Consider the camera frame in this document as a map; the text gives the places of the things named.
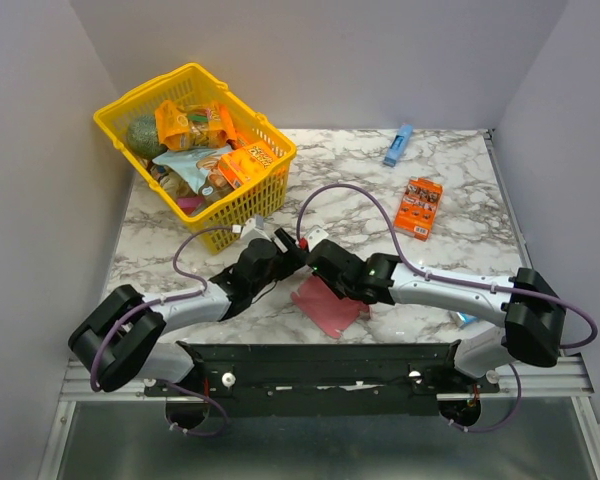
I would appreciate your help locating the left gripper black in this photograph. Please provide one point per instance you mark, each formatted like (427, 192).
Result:
(292, 259)

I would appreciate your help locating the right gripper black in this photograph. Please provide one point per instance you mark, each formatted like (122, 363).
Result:
(313, 251)

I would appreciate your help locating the pink paper box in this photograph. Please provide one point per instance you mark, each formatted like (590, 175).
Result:
(331, 314)

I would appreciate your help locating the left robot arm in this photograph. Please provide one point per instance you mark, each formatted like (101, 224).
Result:
(119, 340)

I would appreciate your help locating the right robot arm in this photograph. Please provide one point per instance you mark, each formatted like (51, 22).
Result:
(526, 320)

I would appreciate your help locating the orange product box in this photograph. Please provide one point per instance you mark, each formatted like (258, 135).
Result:
(418, 208)

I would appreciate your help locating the orange cracker box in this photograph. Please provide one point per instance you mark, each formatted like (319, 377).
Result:
(247, 164)

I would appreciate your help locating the blue small box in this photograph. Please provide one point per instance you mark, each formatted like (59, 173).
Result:
(398, 145)

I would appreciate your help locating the yellow plastic basket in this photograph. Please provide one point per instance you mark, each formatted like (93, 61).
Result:
(193, 84)

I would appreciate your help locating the pink item in basket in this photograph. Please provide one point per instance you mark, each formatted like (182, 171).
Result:
(192, 206)

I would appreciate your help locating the light blue snack bag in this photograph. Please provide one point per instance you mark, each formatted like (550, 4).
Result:
(197, 167)

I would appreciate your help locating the teal card package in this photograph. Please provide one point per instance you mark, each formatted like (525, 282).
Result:
(462, 319)

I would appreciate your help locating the orange snack bag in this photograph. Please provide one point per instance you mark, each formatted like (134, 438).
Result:
(185, 127)

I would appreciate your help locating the green melon ball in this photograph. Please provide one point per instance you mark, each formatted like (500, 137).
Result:
(142, 137)

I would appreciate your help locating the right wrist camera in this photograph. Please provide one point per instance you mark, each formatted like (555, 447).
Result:
(316, 234)

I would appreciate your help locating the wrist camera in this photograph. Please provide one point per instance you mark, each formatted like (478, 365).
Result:
(253, 228)
(316, 234)

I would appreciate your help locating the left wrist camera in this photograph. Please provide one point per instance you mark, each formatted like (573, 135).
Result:
(253, 228)

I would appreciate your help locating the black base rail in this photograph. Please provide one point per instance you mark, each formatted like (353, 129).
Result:
(330, 379)

